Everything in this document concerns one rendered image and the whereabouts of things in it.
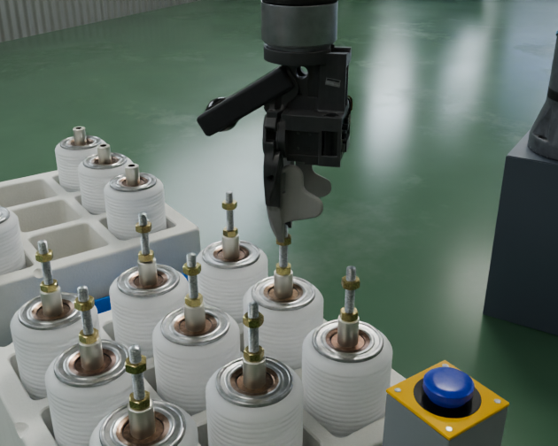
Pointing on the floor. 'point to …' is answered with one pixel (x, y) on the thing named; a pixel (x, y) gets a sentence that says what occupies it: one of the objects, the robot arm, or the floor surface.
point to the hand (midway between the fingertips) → (279, 222)
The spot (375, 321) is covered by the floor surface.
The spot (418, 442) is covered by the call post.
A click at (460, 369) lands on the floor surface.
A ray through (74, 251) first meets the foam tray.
